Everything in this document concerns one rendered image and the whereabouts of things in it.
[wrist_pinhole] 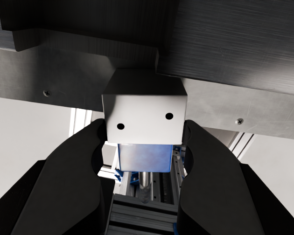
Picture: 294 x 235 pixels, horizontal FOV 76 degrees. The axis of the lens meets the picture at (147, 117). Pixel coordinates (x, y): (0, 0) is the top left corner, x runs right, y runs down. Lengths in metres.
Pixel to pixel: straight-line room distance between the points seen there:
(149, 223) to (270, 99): 0.32
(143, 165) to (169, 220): 0.30
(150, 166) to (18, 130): 1.28
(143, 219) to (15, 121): 1.10
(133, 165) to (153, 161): 0.02
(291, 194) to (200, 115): 1.70
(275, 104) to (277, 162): 1.35
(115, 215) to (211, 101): 0.31
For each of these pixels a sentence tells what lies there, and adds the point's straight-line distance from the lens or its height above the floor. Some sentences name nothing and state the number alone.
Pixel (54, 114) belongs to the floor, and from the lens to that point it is 1.23.
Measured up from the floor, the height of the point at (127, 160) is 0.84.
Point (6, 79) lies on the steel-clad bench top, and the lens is 0.20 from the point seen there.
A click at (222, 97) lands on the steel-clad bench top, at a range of 0.18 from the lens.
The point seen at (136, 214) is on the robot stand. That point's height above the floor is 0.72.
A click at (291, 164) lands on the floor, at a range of 1.61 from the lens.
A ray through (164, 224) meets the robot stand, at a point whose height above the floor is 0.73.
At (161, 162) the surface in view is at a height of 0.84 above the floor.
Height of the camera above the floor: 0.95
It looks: 60 degrees down
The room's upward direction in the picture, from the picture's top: 178 degrees counter-clockwise
